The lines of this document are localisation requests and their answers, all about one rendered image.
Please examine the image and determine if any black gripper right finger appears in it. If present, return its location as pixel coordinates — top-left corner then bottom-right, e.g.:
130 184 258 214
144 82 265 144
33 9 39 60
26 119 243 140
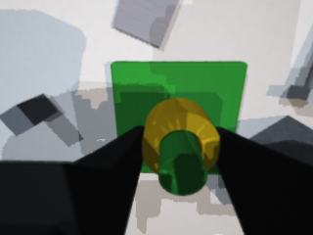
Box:
215 126 313 235

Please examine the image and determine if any green square plate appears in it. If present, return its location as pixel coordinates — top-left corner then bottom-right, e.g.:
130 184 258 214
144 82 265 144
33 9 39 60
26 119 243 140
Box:
111 61 247 196

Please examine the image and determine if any gold round nut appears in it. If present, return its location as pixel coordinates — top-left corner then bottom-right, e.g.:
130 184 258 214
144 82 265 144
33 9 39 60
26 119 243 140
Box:
142 98 221 175

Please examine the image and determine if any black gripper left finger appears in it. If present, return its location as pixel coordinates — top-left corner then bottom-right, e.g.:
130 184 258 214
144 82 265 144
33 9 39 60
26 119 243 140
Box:
0 125 145 235

